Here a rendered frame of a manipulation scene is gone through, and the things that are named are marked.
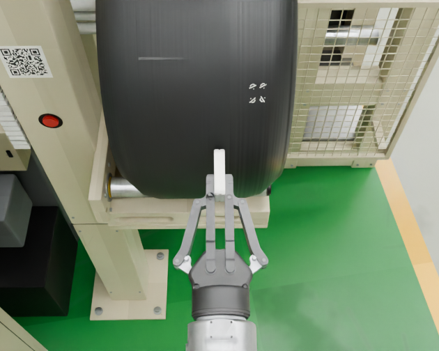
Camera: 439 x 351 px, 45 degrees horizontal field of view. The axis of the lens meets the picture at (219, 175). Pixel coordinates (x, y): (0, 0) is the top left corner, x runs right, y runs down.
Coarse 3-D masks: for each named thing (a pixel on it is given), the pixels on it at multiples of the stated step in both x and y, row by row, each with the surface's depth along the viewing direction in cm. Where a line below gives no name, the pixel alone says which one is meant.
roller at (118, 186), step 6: (114, 180) 111; (120, 180) 111; (126, 180) 111; (108, 186) 111; (114, 186) 111; (120, 186) 111; (126, 186) 111; (132, 186) 111; (270, 186) 111; (114, 192) 111; (120, 192) 111; (126, 192) 111; (132, 192) 111; (138, 192) 111; (264, 192) 112; (270, 192) 112
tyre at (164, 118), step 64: (128, 0) 70; (192, 0) 70; (256, 0) 70; (128, 64) 72; (192, 64) 71; (256, 64) 72; (128, 128) 76; (192, 128) 76; (256, 128) 76; (192, 192) 89; (256, 192) 92
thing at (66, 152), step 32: (0, 0) 78; (32, 0) 78; (64, 0) 90; (0, 32) 83; (32, 32) 83; (64, 32) 90; (0, 64) 89; (64, 64) 90; (32, 96) 96; (64, 96) 96; (96, 96) 113; (32, 128) 104; (64, 128) 104; (96, 128) 113; (64, 160) 114; (64, 192) 126; (96, 224) 140; (96, 256) 158; (128, 256) 158; (128, 288) 181
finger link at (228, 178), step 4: (228, 176) 75; (232, 176) 75; (228, 180) 75; (232, 180) 75; (228, 184) 75; (232, 184) 75; (228, 188) 74; (232, 188) 74; (228, 192) 74; (232, 192) 74; (224, 200) 75; (236, 200) 74; (236, 204) 73; (236, 208) 74
